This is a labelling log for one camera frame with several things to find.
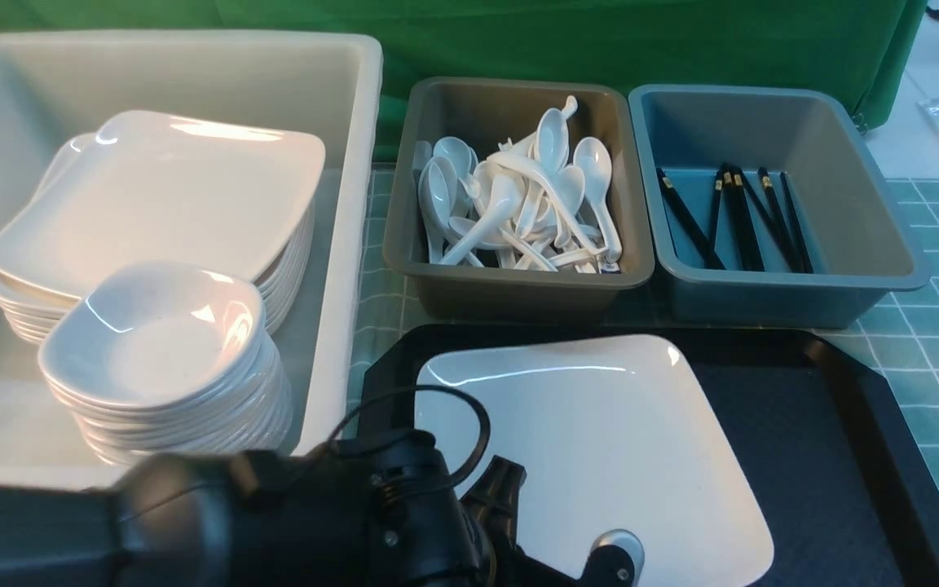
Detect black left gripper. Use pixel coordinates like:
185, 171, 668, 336
355, 430, 646, 586

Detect white square rice plate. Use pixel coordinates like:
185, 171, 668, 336
417, 334, 774, 586

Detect white ceramic soup spoon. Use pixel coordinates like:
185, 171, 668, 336
486, 150, 607, 256

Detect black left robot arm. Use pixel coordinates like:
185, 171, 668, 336
0, 430, 646, 586

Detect stack of white small bowls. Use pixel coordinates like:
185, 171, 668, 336
37, 263, 294, 466

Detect pile of white soup spoons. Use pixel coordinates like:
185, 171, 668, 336
412, 95, 623, 275

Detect stack of white square plates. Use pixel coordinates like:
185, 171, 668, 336
0, 110, 327, 345

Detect brown plastic spoon bin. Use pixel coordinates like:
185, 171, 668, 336
381, 77, 656, 322

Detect black serving tray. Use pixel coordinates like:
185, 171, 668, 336
355, 324, 939, 587

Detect black chopsticks in bin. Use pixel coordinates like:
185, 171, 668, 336
655, 163, 819, 274

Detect blue-grey plastic chopstick bin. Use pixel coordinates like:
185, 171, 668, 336
628, 85, 929, 329

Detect large white plastic tub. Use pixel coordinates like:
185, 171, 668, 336
0, 30, 381, 489

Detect green backdrop cloth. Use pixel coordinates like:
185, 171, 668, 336
0, 1, 927, 161

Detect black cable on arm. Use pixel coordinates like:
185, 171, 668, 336
306, 383, 493, 490

